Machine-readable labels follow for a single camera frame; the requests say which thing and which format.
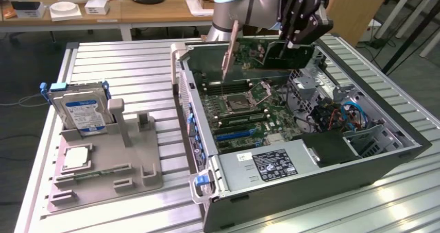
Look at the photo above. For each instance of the green motherboard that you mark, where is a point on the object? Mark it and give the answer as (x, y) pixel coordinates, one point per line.
(271, 114)

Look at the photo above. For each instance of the grey power supply unit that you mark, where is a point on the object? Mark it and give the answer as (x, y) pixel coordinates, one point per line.
(238, 171)

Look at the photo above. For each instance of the CPU socket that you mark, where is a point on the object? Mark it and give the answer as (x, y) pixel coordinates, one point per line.
(239, 104)

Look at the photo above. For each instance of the orange object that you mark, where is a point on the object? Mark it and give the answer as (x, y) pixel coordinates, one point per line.
(9, 12)

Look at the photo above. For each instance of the metal drive cage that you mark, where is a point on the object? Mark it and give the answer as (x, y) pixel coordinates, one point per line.
(306, 88)

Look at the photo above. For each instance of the white table frame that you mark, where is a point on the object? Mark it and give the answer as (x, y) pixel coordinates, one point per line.
(406, 11)

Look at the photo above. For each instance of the white paper stack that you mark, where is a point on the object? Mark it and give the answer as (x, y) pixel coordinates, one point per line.
(198, 8)

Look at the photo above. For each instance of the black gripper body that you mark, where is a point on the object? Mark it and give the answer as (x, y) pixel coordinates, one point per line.
(306, 1)

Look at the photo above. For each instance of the blue expansion slot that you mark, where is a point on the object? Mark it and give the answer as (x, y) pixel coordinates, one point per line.
(234, 135)

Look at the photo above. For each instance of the grey parts rack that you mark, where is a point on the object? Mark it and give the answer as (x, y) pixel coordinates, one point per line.
(103, 191)

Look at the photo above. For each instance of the hard disk with blue label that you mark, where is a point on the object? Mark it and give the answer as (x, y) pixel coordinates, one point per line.
(83, 112)

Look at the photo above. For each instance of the silver CPU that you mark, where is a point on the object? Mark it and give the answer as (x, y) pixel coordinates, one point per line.
(78, 158)

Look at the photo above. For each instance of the green RAM stick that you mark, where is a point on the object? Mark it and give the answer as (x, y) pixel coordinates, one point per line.
(90, 175)

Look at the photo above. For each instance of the wooden desk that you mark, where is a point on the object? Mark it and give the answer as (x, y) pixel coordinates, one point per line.
(155, 11)

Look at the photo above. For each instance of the installed RAM stick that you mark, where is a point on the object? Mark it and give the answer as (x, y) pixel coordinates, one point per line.
(241, 120)

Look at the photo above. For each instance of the black open PC case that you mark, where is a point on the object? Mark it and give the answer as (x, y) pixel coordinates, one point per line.
(310, 191)

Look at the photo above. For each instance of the blue case latch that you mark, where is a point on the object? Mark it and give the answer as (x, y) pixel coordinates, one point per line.
(201, 180)

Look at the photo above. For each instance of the small white box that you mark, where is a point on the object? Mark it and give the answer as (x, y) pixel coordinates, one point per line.
(97, 7)

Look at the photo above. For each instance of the green graphics card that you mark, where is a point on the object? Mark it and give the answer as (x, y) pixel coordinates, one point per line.
(247, 52)

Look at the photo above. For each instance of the white box with black top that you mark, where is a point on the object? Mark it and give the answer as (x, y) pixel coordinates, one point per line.
(27, 10)

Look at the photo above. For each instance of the wooden cabinet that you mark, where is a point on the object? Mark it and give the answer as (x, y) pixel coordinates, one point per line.
(361, 11)

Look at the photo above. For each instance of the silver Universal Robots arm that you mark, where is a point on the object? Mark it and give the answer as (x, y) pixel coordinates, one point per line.
(230, 14)

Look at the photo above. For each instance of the metal socket cover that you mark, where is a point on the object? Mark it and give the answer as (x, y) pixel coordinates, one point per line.
(262, 91)

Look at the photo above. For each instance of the white round dish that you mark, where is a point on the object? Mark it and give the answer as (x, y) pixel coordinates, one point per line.
(66, 11)

